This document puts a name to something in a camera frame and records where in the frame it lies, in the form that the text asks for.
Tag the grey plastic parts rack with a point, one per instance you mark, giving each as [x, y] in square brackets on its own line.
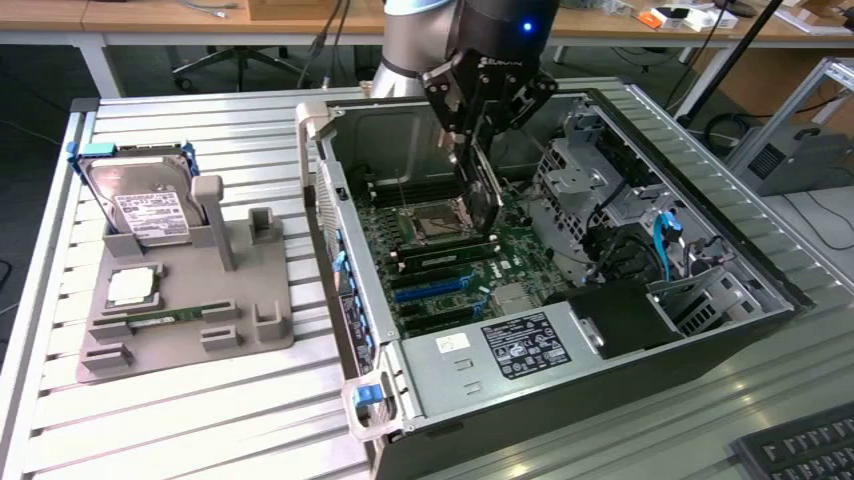
[194, 290]

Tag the grey power supply unit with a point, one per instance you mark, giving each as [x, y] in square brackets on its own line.
[494, 360]

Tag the blue expansion slot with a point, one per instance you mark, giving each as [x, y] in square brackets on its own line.
[430, 291]

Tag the wooden desk white frame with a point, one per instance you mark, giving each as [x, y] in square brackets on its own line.
[134, 20]

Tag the green RAM stick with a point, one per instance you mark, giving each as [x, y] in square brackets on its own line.
[167, 316]

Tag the silver CPU chip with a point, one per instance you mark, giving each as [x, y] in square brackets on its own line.
[132, 287]

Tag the silver chipset heatsink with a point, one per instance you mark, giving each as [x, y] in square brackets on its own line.
[514, 305]

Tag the green motherboard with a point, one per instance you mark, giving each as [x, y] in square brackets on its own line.
[461, 280]

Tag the CPU socket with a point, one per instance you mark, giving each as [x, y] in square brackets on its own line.
[430, 222]

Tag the black office chair base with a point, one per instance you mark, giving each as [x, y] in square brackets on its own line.
[234, 62]

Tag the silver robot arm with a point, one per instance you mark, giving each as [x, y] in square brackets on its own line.
[414, 45]

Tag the black expansion slot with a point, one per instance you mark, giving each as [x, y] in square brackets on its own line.
[423, 281]
[437, 316]
[443, 326]

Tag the blue case latch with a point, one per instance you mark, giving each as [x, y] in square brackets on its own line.
[366, 396]

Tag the hard disk with blue carrier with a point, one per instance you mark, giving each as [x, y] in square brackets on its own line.
[143, 195]

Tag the aluminium profile frame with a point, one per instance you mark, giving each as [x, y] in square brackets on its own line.
[821, 85]

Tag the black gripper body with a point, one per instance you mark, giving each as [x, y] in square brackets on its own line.
[507, 30]

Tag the black plastic shroud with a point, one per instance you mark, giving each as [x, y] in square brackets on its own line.
[621, 320]

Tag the orange white box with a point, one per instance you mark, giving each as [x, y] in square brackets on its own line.
[661, 19]

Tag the grey computer tower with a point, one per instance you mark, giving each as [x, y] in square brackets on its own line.
[794, 160]

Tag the black tripod pole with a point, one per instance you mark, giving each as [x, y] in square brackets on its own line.
[728, 55]

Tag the metal drive cage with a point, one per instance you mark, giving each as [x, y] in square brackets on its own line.
[587, 170]

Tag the black keyboard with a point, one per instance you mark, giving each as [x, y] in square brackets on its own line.
[801, 445]

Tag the open black PC case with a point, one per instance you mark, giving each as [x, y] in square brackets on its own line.
[534, 400]

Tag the black RAM stick with label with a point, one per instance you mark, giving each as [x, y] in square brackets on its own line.
[447, 257]

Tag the white small box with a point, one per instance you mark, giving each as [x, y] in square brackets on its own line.
[714, 21]

